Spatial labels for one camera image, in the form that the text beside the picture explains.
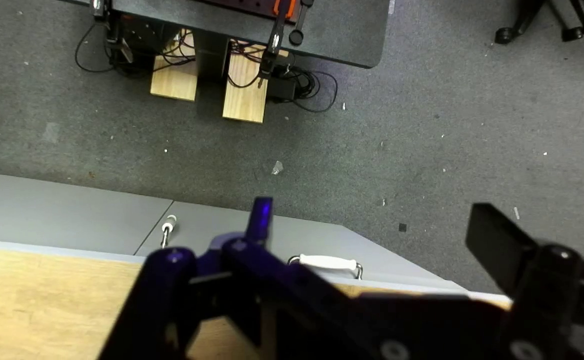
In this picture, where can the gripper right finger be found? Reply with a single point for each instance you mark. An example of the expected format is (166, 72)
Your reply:
(547, 280)

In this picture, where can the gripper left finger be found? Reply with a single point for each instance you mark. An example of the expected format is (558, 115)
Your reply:
(172, 280)

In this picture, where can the grey drawer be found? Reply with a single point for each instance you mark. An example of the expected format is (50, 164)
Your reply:
(322, 240)

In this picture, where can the grey cabinet with wooden top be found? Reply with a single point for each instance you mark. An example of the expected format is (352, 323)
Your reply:
(47, 300)

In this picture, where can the grey cabinet door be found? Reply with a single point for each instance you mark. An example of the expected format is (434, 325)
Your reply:
(62, 215)

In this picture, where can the wooden block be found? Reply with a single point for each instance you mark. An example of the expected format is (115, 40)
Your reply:
(244, 95)
(174, 80)

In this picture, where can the black power brick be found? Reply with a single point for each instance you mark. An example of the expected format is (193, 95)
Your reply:
(282, 87)

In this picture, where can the orange black clamp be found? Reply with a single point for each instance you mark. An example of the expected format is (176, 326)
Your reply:
(274, 45)

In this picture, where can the black office chair base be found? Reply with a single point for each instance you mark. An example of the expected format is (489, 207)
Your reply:
(547, 20)

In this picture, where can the dark grey table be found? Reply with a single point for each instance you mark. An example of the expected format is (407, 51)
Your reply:
(342, 30)

